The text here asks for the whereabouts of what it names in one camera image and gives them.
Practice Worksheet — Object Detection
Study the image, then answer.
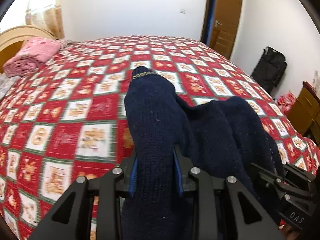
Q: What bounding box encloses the red patchwork bear bedspread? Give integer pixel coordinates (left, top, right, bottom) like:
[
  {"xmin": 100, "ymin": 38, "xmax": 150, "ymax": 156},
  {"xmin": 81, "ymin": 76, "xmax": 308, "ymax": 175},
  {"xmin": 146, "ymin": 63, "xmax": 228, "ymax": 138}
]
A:
[{"xmin": 1, "ymin": 36, "xmax": 319, "ymax": 239}]

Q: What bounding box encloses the grey floral pillow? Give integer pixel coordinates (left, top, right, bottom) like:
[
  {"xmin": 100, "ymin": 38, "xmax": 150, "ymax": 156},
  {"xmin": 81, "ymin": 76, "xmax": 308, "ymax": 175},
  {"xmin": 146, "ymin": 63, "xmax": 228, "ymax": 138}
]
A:
[{"xmin": 0, "ymin": 73, "xmax": 20, "ymax": 99}]

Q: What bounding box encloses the brown wooden door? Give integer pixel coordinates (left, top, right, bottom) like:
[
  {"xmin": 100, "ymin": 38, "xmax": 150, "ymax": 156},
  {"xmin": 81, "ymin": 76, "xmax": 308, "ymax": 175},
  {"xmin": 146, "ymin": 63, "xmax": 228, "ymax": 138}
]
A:
[{"xmin": 201, "ymin": 0, "xmax": 243, "ymax": 59}]

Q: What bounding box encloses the navy patterned knit sweater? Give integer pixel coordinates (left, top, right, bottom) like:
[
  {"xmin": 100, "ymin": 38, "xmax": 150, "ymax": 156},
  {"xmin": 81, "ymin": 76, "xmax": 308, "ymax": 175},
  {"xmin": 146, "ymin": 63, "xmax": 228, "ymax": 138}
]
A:
[{"xmin": 121, "ymin": 67, "xmax": 283, "ymax": 239}]

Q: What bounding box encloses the red patterned bag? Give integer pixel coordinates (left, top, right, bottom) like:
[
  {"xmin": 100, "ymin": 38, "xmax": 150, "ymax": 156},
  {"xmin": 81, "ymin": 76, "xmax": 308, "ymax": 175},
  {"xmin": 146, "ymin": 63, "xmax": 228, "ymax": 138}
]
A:
[{"xmin": 276, "ymin": 92, "xmax": 297, "ymax": 113}]

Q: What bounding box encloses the folded pink blanket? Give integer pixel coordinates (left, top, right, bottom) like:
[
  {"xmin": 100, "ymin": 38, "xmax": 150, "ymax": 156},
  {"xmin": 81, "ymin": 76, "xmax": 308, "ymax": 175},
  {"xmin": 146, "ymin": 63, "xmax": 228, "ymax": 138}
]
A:
[{"xmin": 3, "ymin": 37, "xmax": 61, "ymax": 77}]

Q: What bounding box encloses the brown wooden dresser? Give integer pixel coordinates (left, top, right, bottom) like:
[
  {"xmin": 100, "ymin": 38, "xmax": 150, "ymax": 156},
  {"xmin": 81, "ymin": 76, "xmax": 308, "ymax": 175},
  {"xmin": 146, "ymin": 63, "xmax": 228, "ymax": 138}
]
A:
[{"xmin": 287, "ymin": 81, "xmax": 320, "ymax": 147}]

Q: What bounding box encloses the beige patterned curtain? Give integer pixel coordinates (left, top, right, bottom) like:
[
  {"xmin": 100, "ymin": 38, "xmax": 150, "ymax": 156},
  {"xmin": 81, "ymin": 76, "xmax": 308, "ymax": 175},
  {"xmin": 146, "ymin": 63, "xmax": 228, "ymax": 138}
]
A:
[{"xmin": 25, "ymin": 0, "xmax": 65, "ymax": 40}]

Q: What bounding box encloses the cream wooden headboard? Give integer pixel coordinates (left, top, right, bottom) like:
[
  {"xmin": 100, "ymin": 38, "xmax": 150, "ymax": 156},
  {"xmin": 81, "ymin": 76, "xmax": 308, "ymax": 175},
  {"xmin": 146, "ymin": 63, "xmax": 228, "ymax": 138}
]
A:
[{"xmin": 0, "ymin": 25, "xmax": 56, "ymax": 73}]

